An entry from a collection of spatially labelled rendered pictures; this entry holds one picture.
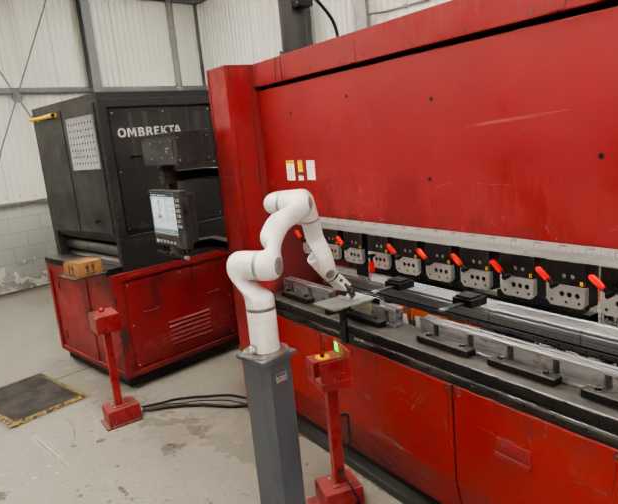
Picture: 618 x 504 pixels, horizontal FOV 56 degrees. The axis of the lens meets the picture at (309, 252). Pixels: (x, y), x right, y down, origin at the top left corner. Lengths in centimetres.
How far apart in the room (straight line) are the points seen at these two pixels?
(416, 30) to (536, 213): 90
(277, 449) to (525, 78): 170
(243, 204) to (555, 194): 200
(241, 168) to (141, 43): 705
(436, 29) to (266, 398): 161
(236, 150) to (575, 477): 244
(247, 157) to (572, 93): 206
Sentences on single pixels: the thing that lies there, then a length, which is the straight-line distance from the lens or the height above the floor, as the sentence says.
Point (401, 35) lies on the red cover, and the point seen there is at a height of 222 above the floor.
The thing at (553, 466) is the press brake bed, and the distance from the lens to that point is 239.
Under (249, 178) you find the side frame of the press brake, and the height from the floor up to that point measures 162.
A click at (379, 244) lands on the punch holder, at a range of 284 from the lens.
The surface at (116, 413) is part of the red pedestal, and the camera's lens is 434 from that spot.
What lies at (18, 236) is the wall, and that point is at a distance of 939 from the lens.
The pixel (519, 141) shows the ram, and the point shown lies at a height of 176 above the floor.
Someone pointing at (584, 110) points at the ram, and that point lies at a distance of 210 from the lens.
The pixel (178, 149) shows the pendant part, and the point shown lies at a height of 184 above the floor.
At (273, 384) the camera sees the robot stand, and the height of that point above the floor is 89.
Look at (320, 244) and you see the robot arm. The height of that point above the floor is 134.
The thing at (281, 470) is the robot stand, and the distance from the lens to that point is 254.
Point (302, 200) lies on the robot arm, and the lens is 247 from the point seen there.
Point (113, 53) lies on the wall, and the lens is 1018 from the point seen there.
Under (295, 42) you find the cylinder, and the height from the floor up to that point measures 237.
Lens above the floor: 185
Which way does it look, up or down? 11 degrees down
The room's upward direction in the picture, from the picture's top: 6 degrees counter-clockwise
